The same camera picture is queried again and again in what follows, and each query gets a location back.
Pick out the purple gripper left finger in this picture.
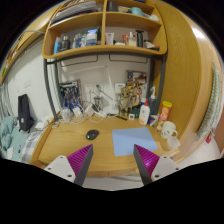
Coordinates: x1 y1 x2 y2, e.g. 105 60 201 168
44 143 94 187

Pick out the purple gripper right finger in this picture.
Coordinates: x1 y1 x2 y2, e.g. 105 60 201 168
133 143 181 186

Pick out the black computer mouse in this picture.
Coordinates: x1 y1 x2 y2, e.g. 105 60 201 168
86 129 99 140

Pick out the blue mouse pad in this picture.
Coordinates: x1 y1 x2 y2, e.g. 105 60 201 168
112 127 158 156

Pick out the clear plastic cup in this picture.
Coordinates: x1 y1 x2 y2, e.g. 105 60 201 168
167 137 180 150

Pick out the white mug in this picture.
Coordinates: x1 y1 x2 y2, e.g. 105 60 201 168
161 121 178 139

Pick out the white glue bottle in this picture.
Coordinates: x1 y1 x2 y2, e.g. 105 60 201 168
139 101 150 125

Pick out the white power adapter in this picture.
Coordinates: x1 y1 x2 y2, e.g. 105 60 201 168
85 105 95 116

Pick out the blue spray bottle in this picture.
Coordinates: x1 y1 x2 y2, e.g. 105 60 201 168
149 86 156 114

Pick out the robot model figure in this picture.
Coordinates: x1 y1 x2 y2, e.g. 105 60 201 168
119 81 141 116

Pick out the blue model kit box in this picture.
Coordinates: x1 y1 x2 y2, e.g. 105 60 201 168
60 79 82 110

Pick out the teal blanket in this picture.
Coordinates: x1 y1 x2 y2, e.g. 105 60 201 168
0 116 28 161

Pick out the black bottle on shelf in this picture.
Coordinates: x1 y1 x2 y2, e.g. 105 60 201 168
136 30 144 47

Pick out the white tube on shelf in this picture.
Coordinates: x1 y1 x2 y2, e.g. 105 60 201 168
105 33 114 45

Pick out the wooden wall shelf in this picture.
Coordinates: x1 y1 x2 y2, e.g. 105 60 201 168
42 0 167 59

